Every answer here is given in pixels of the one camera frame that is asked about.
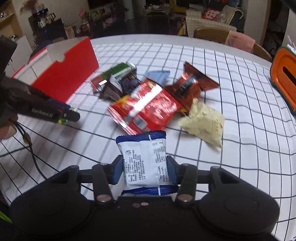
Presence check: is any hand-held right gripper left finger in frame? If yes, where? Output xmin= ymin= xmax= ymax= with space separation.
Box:
xmin=62 ymin=155 xmax=124 ymax=205

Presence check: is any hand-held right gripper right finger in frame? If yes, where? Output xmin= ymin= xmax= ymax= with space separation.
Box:
xmin=166 ymin=156 xmax=232 ymax=205

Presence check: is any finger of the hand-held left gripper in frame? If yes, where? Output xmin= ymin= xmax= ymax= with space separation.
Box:
xmin=31 ymin=88 xmax=71 ymax=110
xmin=59 ymin=109 xmax=81 ymax=122

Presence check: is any small green yellow candy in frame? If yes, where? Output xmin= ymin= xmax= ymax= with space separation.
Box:
xmin=58 ymin=107 xmax=78 ymax=124

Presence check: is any white blue snack packet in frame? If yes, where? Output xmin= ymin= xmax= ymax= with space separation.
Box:
xmin=116 ymin=131 xmax=179 ymax=195

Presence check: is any red cardboard box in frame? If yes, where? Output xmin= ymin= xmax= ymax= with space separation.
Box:
xmin=11 ymin=37 xmax=100 ymax=105

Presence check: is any dark brown snack packet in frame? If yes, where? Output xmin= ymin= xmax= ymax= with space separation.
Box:
xmin=99 ymin=74 xmax=123 ymax=100

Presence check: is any light blue snack packet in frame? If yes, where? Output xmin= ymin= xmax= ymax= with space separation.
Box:
xmin=144 ymin=69 xmax=171 ymax=84

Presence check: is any person's left hand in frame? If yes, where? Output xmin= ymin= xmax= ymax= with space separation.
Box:
xmin=0 ymin=115 xmax=18 ymax=141

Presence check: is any white cabinet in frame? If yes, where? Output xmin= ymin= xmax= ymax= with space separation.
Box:
xmin=4 ymin=35 xmax=33 ymax=77

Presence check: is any small red snack packet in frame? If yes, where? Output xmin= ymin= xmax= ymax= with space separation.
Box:
xmin=91 ymin=74 xmax=108 ymax=93

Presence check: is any cream snack packet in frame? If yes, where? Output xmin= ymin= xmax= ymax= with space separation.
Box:
xmin=178 ymin=97 xmax=226 ymax=149

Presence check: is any dark purple snack packet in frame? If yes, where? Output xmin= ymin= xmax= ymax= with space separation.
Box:
xmin=120 ymin=74 xmax=142 ymax=96

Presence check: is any green snack packet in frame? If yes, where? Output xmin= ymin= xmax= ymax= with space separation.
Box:
xmin=102 ymin=62 xmax=137 ymax=81

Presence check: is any large red snack bag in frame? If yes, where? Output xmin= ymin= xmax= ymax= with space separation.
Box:
xmin=107 ymin=79 xmax=186 ymax=135

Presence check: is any black cabinet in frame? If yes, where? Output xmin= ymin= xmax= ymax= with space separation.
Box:
xmin=28 ymin=13 xmax=68 ymax=45

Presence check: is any brown red snack packet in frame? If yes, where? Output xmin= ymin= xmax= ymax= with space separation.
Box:
xmin=165 ymin=61 xmax=220 ymax=112

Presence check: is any checked tablecloth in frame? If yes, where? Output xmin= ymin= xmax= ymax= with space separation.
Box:
xmin=0 ymin=43 xmax=296 ymax=241

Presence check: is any wooden chair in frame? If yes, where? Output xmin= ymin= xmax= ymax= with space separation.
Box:
xmin=193 ymin=27 xmax=273 ymax=62

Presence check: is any orange tissue box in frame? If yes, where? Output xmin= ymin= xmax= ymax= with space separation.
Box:
xmin=269 ymin=46 xmax=296 ymax=115

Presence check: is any pink towel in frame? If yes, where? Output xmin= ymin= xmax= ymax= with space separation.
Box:
xmin=225 ymin=30 xmax=256 ymax=54

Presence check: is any sofa with cream throw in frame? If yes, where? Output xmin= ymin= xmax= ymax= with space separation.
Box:
xmin=186 ymin=4 xmax=244 ymax=37

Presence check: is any red printed cushion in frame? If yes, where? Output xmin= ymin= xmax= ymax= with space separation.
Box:
xmin=202 ymin=8 xmax=223 ymax=23

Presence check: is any black cable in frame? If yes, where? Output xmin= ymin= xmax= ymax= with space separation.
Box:
xmin=14 ymin=122 xmax=95 ymax=193

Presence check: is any wooden wall shelf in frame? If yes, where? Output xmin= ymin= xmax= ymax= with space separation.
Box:
xmin=0 ymin=0 xmax=24 ymax=40

